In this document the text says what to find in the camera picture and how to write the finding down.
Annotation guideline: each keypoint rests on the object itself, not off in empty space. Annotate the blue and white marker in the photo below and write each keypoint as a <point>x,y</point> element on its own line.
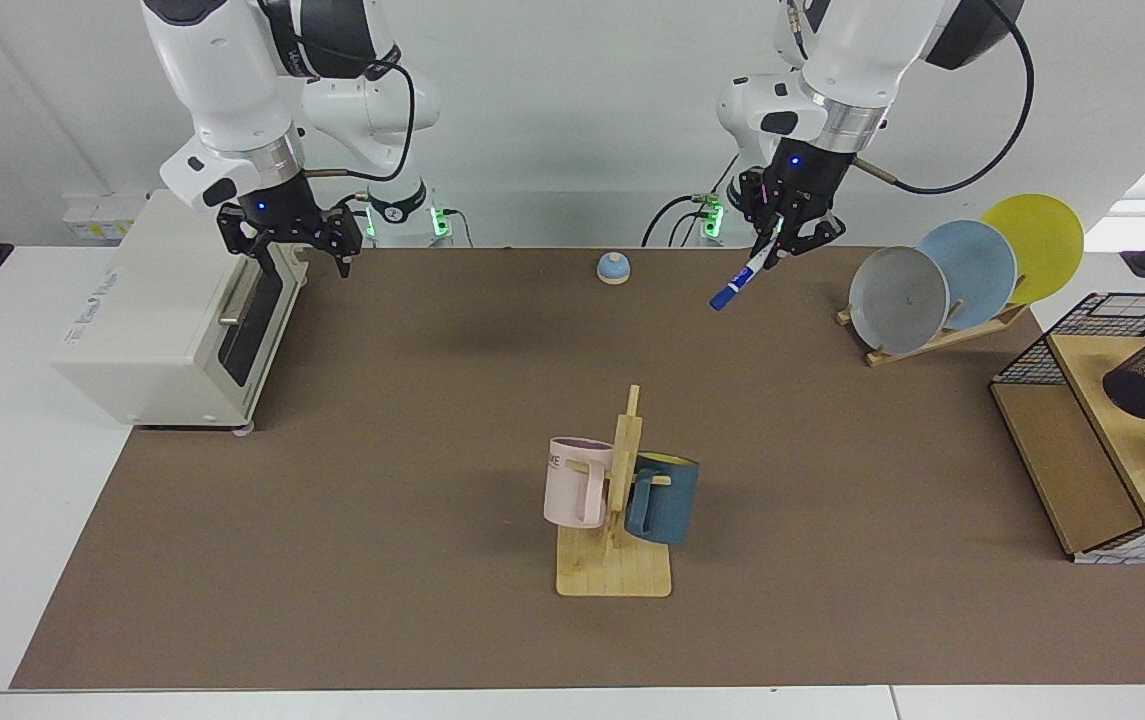
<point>732,293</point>

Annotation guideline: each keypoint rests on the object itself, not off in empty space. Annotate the pale toaster oven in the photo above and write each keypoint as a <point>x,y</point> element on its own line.
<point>162,300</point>

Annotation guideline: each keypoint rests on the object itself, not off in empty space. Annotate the grey plate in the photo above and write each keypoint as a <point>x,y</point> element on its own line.
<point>897,300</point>

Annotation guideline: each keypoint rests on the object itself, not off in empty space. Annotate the small blue round bell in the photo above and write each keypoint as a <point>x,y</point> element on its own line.
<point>613,268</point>

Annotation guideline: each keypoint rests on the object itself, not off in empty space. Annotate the light blue plate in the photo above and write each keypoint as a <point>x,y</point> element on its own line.
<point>982,275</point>

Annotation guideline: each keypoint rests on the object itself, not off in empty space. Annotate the wooden plate rack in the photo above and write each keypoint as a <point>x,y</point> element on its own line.
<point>982,325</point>

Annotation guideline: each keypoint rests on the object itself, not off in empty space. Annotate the yellow plate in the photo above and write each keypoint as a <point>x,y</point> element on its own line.
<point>1042,245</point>

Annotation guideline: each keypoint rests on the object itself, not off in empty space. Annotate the dark teal cup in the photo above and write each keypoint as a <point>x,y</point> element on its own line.
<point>667,505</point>

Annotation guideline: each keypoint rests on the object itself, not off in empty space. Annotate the brown table cloth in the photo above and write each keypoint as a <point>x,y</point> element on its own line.
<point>382,560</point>

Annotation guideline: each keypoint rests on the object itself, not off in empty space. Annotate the pink cup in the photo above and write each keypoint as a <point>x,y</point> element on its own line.
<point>564,490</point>

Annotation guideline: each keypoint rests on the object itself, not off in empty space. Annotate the wooden cup stand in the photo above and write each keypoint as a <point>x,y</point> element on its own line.
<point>612,575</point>

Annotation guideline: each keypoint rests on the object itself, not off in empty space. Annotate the white wall socket box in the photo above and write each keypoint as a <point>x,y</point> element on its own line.
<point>97,220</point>

